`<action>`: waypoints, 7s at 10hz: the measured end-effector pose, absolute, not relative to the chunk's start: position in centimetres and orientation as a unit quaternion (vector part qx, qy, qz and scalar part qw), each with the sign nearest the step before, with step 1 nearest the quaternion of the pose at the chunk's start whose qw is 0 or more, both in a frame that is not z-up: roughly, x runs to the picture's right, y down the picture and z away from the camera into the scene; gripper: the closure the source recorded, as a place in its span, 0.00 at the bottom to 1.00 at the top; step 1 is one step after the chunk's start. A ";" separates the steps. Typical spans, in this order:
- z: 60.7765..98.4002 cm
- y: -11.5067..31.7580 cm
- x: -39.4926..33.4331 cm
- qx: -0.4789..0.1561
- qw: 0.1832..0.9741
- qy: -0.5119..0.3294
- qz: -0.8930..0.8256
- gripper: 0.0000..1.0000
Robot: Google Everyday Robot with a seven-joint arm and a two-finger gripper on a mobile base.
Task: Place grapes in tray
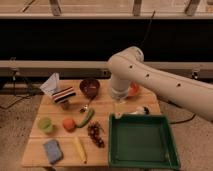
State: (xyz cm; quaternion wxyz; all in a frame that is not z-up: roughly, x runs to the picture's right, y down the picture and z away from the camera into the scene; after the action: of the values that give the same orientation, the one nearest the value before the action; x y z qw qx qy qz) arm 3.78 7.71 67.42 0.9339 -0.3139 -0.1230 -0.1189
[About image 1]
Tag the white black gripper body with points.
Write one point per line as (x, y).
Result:
(141, 110)

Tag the dark red grape bunch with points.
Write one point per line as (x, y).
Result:
(94, 133)

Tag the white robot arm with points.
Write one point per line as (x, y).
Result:
(127, 66)

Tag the green plastic tray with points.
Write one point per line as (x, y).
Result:
(142, 141)

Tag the orange bowl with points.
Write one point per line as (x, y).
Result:
(133, 89)

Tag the green cucumber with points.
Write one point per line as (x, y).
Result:
(87, 118)

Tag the dark red bowl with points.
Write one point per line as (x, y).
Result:
(89, 87)

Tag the small metal object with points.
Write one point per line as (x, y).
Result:
(83, 109)

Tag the wooden board table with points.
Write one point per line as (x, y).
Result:
(34, 154)

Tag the orange fruit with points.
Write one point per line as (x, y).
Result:
(69, 124)

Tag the striped box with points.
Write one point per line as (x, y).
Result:
(63, 95)

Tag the white folded paper carton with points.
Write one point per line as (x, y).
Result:
(51, 85)

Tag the blue sponge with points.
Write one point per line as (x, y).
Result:
(53, 151)

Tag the small green cup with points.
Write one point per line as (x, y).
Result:
(45, 125)

